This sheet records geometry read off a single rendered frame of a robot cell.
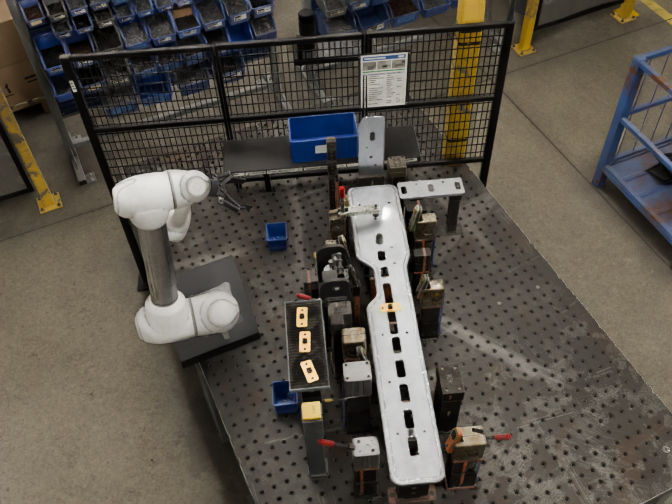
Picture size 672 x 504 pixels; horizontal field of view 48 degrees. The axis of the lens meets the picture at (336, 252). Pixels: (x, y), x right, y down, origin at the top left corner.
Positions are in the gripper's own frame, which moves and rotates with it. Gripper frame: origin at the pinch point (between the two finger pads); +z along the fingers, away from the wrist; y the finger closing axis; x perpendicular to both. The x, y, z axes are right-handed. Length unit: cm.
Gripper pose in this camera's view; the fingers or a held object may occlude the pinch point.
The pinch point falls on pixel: (245, 193)
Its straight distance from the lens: 337.4
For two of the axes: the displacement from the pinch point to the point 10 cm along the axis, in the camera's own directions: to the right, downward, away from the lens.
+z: 7.4, 0.9, 6.7
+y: 2.6, 8.8, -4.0
